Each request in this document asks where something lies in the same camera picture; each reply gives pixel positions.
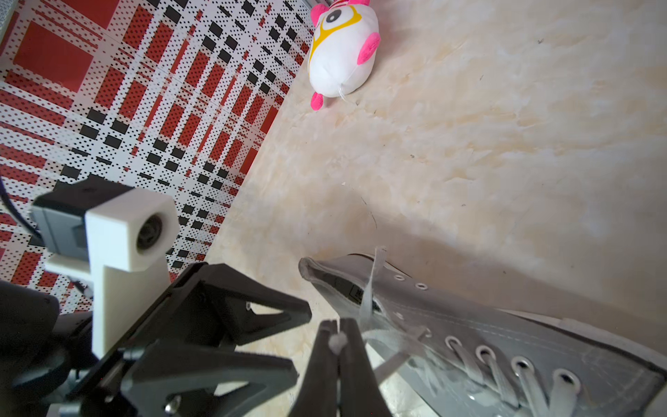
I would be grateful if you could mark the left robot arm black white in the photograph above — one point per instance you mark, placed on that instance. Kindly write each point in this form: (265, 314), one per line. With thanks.
(44, 354)

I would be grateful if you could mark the white pink plush toy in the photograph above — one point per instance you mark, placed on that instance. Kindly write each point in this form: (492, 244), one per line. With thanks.
(343, 49)

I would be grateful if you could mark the grey canvas sneaker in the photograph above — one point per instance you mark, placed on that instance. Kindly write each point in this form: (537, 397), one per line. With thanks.
(618, 377)

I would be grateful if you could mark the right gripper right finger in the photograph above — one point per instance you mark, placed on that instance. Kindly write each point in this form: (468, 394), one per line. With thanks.
(359, 391)

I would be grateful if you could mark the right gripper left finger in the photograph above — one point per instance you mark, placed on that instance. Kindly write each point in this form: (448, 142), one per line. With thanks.
(318, 394)

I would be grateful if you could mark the grey shoelace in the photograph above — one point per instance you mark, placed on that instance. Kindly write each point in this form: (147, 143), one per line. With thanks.
(462, 359)

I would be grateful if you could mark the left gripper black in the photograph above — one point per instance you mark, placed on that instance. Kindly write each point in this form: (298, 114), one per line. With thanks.
(179, 360)

